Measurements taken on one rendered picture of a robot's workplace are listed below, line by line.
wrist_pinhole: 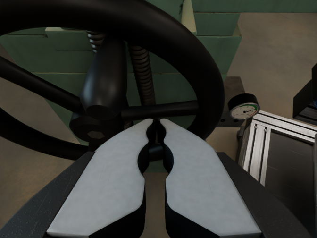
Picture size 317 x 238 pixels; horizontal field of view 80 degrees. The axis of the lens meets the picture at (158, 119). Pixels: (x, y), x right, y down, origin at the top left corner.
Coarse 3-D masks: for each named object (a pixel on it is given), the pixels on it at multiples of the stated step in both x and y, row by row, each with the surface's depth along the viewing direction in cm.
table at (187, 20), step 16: (192, 0) 28; (208, 0) 28; (224, 0) 28; (240, 0) 28; (256, 0) 28; (272, 0) 28; (288, 0) 28; (304, 0) 28; (192, 16) 24; (48, 32) 22; (64, 32) 22; (80, 32) 22; (192, 32) 22; (64, 48) 24; (80, 48) 24; (128, 48) 24
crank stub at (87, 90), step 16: (112, 48) 12; (96, 64) 11; (112, 64) 11; (96, 80) 10; (112, 80) 10; (80, 96) 10; (96, 96) 10; (112, 96) 10; (96, 112) 10; (112, 112) 10
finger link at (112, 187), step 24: (144, 120) 12; (120, 144) 9; (144, 144) 9; (96, 168) 8; (120, 168) 8; (144, 168) 10; (72, 192) 7; (96, 192) 7; (120, 192) 7; (144, 192) 7; (72, 216) 6; (96, 216) 6; (120, 216) 6; (144, 216) 7
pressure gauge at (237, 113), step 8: (240, 96) 41; (248, 96) 40; (232, 104) 41; (240, 104) 40; (248, 104) 39; (256, 104) 39; (232, 112) 42; (240, 112) 42; (248, 112) 42; (256, 112) 42
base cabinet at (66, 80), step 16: (48, 80) 43; (64, 80) 43; (80, 80) 43; (128, 80) 43; (160, 80) 43; (176, 80) 43; (224, 80) 43; (128, 96) 47; (160, 96) 47; (176, 96) 47; (192, 96) 47; (64, 112) 53
